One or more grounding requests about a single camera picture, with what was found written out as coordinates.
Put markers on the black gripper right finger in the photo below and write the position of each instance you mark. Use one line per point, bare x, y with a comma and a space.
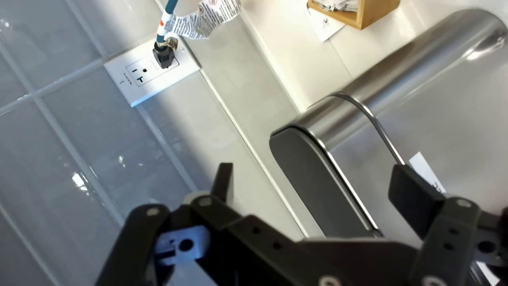
445, 232

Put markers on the white sticker label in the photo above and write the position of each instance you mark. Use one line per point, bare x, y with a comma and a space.
426, 168

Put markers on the white wall outlet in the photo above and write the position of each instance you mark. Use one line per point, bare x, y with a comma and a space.
137, 73

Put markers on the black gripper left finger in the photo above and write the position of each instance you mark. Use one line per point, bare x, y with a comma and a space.
137, 243

